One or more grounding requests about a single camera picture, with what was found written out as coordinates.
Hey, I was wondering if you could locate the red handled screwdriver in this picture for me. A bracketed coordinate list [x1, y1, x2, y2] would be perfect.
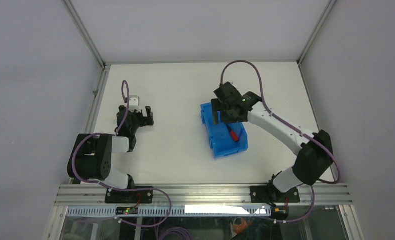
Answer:
[225, 124, 240, 143]

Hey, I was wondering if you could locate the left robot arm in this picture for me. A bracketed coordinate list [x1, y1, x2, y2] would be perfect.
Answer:
[67, 105, 155, 203]

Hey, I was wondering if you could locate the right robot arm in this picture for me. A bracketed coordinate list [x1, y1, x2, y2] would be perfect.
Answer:
[211, 82, 334, 203]

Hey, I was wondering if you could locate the blue plastic bin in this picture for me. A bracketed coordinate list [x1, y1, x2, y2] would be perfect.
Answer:
[200, 103, 249, 159]

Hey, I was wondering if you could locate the orange object under table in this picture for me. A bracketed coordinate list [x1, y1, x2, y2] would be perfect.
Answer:
[231, 217, 253, 235]

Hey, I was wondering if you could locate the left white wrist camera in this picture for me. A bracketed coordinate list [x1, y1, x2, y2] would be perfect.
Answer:
[128, 95, 142, 113]

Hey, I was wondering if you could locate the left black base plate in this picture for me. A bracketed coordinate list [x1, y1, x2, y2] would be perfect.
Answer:
[104, 186, 154, 205]

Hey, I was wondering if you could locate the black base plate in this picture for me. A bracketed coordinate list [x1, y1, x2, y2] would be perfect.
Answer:
[104, 186, 154, 205]
[249, 185, 301, 204]

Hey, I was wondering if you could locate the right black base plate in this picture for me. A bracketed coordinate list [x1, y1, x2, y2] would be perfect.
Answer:
[249, 185, 301, 204]

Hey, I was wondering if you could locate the aluminium front rail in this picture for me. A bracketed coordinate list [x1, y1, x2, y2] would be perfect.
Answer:
[54, 183, 353, 207]

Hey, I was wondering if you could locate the white slotted cable duct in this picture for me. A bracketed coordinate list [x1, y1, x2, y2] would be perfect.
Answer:
[67, 204, 271, 218]

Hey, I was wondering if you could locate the coiled purple cable below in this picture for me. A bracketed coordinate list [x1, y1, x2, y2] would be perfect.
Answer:
[157, 226, 193, 240]

